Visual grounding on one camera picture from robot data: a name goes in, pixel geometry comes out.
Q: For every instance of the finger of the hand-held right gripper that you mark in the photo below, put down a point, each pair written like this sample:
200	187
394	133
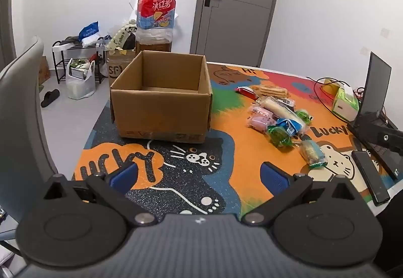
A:
377	135

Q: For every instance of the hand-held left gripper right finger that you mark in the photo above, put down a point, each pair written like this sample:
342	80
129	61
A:
272	179

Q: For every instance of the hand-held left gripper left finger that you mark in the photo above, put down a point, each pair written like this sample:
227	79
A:
124	175

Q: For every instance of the green snack packet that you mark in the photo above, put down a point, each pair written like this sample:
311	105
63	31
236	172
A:
278	135
303	115

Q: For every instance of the blue snack packet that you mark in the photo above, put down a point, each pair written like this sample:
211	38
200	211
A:
289	125

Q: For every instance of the pinkish red snack packet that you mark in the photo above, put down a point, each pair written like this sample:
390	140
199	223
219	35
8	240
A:
259	123
261	112

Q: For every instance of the clear biscuit packet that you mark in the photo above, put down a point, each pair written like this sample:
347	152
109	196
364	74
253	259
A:
272	91

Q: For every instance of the black phone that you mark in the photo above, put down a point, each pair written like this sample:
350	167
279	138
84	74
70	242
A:
370	175

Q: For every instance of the green tissue box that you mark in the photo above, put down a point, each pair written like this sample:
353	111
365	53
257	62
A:
344	103

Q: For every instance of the green-edged cracker packet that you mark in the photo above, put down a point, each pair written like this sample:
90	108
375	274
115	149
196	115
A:
311	152

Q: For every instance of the black monitor with stand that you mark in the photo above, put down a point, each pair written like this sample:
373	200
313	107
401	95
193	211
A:
374	86

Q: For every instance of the yellow box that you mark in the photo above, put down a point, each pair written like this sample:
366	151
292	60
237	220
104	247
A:
330	86

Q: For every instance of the colourful cartoon table mat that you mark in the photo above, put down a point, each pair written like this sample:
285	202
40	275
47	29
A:
226	127

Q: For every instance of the long white snack packet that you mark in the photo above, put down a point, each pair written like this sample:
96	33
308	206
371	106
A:
280	109

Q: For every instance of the black seed packet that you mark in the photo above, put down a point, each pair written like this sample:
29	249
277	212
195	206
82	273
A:
287	102

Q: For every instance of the white plastic bag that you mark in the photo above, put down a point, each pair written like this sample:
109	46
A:
80	87

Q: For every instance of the printed cardboard box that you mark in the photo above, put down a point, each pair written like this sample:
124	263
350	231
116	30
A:
115	70

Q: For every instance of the black slipper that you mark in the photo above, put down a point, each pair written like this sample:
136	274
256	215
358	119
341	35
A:
49	97

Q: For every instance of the green white carton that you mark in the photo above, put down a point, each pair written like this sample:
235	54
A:
78	69

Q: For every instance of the grey chair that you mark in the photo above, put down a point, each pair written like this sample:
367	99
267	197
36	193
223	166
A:
22	108

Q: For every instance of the brown paper bag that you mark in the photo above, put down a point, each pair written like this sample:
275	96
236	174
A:
44	70

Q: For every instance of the panda pattern bag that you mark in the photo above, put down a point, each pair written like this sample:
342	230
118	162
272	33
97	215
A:
121	36

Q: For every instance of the black shoe rack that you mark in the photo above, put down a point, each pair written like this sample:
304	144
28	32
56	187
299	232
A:
59	47

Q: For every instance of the dark cloth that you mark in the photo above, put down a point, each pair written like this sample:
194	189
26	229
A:
71	40

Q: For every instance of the blue plastic bag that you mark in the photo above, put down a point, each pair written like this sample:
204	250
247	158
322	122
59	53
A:
88	31

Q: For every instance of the grey door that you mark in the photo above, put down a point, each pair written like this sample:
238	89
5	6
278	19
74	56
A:
242	13

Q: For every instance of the large red-label oil bottle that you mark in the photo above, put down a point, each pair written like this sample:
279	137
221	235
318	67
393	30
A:
156	10

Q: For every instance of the white wall outlet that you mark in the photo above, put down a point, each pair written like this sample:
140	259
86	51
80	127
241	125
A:
384	32
365	50

